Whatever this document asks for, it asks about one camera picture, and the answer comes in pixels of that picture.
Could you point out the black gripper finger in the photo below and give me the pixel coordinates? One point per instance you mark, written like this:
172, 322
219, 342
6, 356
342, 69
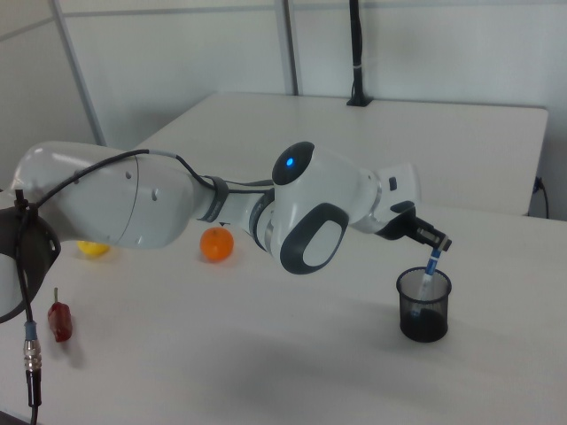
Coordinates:
436, 242
432, 225

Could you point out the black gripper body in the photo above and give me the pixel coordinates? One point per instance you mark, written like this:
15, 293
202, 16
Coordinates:
396, 221

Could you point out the blue white marker pen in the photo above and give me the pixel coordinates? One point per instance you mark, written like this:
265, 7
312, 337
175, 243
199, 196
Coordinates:
430, 268

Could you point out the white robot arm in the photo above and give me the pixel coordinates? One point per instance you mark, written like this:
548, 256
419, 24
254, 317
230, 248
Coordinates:
133, 199

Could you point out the black mesh pen holder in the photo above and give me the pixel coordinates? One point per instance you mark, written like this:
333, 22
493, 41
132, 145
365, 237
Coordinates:
427, 325

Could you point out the white background table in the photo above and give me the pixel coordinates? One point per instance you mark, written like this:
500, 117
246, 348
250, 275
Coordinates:
398, 133

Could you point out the black pole with clamp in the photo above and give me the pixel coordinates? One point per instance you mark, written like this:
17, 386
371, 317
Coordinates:
358, 57

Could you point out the orange mandarin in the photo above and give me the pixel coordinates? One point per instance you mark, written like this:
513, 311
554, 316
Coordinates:
217, 245

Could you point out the yellow lemon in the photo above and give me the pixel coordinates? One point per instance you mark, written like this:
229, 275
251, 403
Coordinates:
94, 249

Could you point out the red chili pepper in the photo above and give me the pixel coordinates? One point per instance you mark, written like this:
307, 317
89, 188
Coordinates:
60, 321

